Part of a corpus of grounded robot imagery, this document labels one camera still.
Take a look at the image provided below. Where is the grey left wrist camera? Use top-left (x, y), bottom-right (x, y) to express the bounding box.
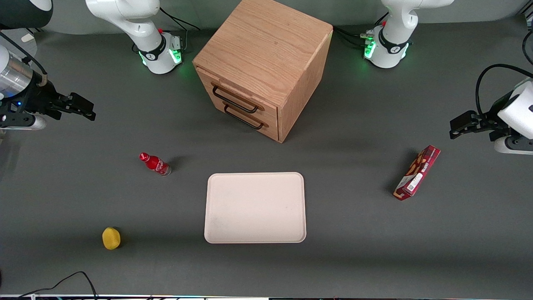
top-left (494, 137), bottom-right (533, 156)

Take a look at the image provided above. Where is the wooden oak cabinet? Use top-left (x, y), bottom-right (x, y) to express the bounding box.
top-left (192, 0), bottom-right (334, 143)

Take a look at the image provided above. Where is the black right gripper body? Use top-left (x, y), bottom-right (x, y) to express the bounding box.
top-left (17, 79), bottom-right (70, 120)

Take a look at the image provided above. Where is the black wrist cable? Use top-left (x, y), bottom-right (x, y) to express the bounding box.
top-left (476, 63), bottom-right (533, 118)
top-left (0, 32), bottom-right (48, 86)

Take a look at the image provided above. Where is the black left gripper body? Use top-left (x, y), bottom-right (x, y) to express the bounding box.
top-left (478, 91), bottom-right (522, 142)

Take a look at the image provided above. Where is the red cookie box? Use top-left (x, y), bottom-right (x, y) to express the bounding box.
top-left (393, 145), bottom-right (441, 201)

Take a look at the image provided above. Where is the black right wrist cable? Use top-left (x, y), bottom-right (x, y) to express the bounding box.
top-left (0, 32), bottom-right (48, 86)

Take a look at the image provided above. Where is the black left base cable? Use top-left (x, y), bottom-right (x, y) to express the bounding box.
top-left (333, 26), bottom-right (375, 47)

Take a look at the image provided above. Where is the red cola bottle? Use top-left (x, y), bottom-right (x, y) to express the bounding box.
top-left (139, 152), bottom-right (172, 177)

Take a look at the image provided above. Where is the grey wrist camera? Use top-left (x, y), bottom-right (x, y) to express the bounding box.
top-left (494, 137), bottom-right (533, 156)
top-left (0, 114), bottom-right (47, 131)

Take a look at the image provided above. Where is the black cable on table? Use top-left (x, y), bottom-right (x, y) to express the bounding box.
top-left (19, 271), bottom-right (99, 299)

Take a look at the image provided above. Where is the black base cable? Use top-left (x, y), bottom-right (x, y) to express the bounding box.
top-left (159, 7), bottom-right (201, 32)
top-left (333, 26), bottom-right (375, 47)

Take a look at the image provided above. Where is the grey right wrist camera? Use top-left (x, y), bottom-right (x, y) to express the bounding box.
top-left (0, 114), bottom-right (47, 131)

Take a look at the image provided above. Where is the black metal drawer handle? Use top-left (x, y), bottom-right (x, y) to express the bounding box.
top-left (211, 82), bottom-right (265, 115)
top-left (223, 101), bottom-right (270, 130)

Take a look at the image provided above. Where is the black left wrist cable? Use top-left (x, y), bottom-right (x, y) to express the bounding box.
top-left (476, 63), bottom-right (533, 118)

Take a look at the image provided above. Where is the yellow lemon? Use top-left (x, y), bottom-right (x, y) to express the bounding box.
top-left (102, 227), bottom-right (122, 250)

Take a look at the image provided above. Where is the black right base cable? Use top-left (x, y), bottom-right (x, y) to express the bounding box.
top-left (159, 7), bottom-right (201, 32)

